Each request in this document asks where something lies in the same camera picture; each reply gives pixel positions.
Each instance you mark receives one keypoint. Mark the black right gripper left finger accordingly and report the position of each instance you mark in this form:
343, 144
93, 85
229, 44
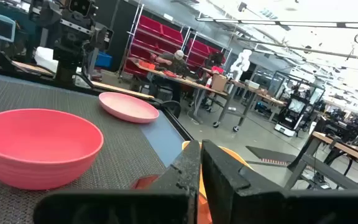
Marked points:
166, 202

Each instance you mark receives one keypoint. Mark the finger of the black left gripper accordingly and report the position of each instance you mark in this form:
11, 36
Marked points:
105, 39
50, 18

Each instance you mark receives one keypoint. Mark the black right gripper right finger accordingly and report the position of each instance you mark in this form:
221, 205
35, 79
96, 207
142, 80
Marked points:
228, 193

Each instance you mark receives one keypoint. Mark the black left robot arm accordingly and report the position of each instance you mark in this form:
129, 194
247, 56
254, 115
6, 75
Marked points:
64, 71

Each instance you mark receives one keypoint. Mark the blue plastic crate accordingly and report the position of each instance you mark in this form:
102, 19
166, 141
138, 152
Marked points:
103, 59

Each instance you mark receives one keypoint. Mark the orange plastic bin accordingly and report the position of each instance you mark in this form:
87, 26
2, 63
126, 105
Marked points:
203, 211

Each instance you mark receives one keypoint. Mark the white paper sheet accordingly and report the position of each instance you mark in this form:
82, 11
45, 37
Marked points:
46, 59

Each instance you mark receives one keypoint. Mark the red bin shelf rack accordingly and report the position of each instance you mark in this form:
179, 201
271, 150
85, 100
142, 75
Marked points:
154, 29
199, 49

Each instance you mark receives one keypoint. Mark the grey woven placemat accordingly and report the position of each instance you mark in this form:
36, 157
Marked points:
120, 149

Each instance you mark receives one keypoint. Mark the pink plate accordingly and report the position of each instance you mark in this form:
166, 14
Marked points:
127, 107

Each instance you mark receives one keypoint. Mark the person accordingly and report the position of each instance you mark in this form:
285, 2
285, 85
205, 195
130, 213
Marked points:
174, 63

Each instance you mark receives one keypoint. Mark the wooden workbench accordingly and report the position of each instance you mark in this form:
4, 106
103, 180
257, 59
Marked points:
191, 83

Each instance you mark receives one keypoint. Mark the white-based mobile robot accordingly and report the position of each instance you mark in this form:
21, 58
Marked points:
291, 115

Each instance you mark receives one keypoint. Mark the brown cardboard box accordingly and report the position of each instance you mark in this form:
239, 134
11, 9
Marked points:
218, 82

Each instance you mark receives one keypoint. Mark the coral red bowl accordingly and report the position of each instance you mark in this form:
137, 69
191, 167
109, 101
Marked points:
39, 146

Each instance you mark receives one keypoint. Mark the wood-top black-leg table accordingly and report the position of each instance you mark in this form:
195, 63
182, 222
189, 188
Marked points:
343, 147

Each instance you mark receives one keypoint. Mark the white robot figure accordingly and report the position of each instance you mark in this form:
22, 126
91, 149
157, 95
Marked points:
241, 63

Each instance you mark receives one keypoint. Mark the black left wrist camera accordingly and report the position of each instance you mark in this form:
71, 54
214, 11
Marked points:
81, 7

